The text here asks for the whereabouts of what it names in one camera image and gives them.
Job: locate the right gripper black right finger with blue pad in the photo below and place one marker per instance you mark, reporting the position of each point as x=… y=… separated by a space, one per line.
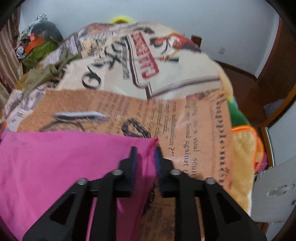
x=204 y=210

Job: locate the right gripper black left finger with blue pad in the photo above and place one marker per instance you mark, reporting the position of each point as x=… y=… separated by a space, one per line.
x=87 y=210

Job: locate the pink pants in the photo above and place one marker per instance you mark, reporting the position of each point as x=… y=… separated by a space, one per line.
x=37 y=168

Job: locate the grey plastic chair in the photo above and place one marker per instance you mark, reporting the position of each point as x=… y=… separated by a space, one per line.
x=273 y=196

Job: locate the yellow fleece blanket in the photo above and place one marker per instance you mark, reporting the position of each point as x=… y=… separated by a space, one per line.
x=246 y=111

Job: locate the olive green garment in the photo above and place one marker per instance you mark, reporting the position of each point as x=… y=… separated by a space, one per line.
x=37 y=77

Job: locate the newspaper print bed cover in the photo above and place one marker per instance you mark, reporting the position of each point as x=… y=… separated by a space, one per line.
x=139 y=80

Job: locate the striped satin curtain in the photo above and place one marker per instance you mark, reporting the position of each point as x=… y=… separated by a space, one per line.
x=11 y=68

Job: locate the green patterned storage box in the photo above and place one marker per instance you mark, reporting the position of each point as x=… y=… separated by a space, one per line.
x=37 y=54

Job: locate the orange box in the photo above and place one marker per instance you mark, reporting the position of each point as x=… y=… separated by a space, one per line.
x=33 y=45

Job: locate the grey plush toy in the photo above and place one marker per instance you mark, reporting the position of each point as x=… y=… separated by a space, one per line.
x=47 y=30

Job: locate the yellow foam headboard tube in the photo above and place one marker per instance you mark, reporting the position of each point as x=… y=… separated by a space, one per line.
x=121 y=20

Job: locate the white wall socket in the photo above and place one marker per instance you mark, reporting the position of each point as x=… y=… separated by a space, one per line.
x=221 y=50

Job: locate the wooden bed post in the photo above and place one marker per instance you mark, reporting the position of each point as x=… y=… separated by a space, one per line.
x=197 y=40

